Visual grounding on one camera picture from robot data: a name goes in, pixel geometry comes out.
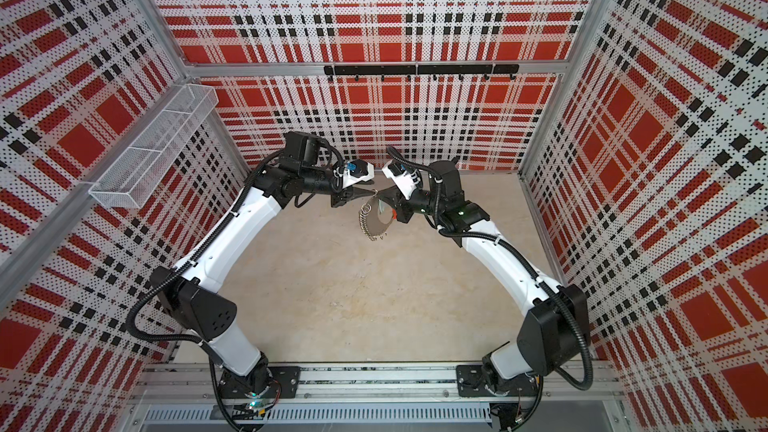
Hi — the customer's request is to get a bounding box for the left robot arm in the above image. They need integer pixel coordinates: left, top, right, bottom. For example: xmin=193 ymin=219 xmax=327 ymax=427
xmin=126 ymin=132 xmax=375 ymax=397

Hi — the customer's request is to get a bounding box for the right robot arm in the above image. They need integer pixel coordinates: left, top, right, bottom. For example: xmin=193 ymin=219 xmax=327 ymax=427
xmin=375 ymin=149 xmax=594 ymax=396

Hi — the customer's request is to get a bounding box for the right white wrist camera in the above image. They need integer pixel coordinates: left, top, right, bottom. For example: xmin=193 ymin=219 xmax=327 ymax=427
xmin=382 ymin=160 xmax=420 ymax=200

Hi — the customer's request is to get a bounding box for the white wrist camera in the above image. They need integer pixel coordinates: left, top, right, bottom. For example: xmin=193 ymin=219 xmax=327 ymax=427
xmin=342 ymin=159 xmax=375 ymax=189
xmin=382 ymin=160 xmax=420 ymax=200

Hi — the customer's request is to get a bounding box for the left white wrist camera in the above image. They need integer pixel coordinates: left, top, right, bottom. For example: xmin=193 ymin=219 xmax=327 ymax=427
xmin=342 ymin=159 xmax=375 ymax=189

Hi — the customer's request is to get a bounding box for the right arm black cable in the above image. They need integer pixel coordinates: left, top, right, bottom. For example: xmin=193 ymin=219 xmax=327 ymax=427
xmin=385 ymin=145 xmax=445 ymax=193

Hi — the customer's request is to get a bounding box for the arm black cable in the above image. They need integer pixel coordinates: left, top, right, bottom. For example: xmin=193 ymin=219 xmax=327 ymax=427
xmin=317 ymin=140 xmax=349 ymax=175
xmin=385 ymin=145 xmax=445 ymax=193

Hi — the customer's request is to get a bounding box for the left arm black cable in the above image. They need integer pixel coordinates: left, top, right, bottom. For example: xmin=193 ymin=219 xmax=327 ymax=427
xmin=317 ymin=140 xmax=349 ymax=175

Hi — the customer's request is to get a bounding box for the black hook rail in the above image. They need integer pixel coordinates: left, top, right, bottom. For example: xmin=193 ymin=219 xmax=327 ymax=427
xmin=323 ymin=63 xmax=520 ymax=80

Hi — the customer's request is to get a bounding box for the white wire mesh basket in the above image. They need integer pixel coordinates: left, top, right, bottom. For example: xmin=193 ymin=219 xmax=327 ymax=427
xmin=89 ymin=83 xmax=218 ymax=209

